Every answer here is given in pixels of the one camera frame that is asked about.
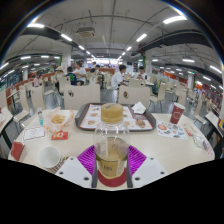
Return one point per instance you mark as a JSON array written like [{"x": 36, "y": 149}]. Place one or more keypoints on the colourful sticker sheet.
[{"x": 170, "y": 130}]

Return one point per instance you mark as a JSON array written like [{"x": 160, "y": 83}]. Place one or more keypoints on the group of ceiling lights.
[{"x": 175, "y": 19}]

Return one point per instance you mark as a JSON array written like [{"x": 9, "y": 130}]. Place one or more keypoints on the group of beige chairs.
[{"x": 156, "y": 90}]

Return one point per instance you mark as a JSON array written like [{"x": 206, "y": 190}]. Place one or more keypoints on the beige chair with round hole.
[
  {"x": 83, "y": 96},
  {"x": 135, "y": 96}
]

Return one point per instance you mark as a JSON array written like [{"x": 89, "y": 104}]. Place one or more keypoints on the crumpled white napkin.
[{"x": 139, "y": 107}]

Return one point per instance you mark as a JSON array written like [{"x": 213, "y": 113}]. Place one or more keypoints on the ceiling air conditioner unit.
[{"x": 86, "y": 31}]

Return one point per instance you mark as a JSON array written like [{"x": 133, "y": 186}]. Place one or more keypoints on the food wrapper bag with snacks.
[{"x": 59, "y": 119}]

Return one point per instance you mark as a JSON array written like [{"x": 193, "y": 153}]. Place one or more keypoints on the red paper cup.
[{"x": 176, "y": 113}]

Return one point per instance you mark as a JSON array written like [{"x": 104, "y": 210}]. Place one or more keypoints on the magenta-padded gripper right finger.
[{"x": 150, "y": 170}]

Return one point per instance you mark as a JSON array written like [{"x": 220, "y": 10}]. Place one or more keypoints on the clear plastic bag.
[{"x": 198, "y": 140}]

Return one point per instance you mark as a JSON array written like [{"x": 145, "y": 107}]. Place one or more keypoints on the dark brown food tray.
[{"x": 78, "y": 120}]

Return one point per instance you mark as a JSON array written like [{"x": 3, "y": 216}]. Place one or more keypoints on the flat round red coaster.
[{"x": 113, "y": 182}]

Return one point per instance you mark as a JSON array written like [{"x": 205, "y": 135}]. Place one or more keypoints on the beige neighbouring table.
[
  {"x": 4, "y": 118},
  {"x": 213, "y": 119}
]

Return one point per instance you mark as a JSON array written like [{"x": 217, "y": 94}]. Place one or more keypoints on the white printed card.
[{"x": 34, "y": 133}]

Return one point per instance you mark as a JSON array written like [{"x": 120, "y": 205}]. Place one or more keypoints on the red sauce packet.
[{"x": 60, "y": 135}]

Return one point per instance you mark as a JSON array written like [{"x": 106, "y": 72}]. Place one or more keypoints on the small red packet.
[{"x": 187, "y": 131}]

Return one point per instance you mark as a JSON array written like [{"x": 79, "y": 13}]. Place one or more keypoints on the printed paper tray liner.
[{"x": 91, "y": 116}]

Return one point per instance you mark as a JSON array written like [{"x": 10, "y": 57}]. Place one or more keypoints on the red paper pouch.
[{"x": 17, "y": 150}]

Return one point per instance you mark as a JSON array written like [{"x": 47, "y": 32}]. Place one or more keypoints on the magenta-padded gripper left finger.
[{"x": 71, "y": 170}]

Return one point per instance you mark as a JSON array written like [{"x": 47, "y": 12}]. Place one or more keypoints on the person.
[
  {"x": 70, "y": 76},
  {"x": 35, "y": 80},
  {"x": 220, "y": 148},
  {"x": 141, "y": 74},
  {"x": 59, "y": 72},
  {"x": 96, "y": 69},
  {"x": 80, "y": 73},
  {"x": 116, "y": 79}
]

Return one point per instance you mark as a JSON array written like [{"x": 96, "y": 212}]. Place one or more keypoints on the clear bottle with tan cap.
[{"x": 111, "y": 143}]

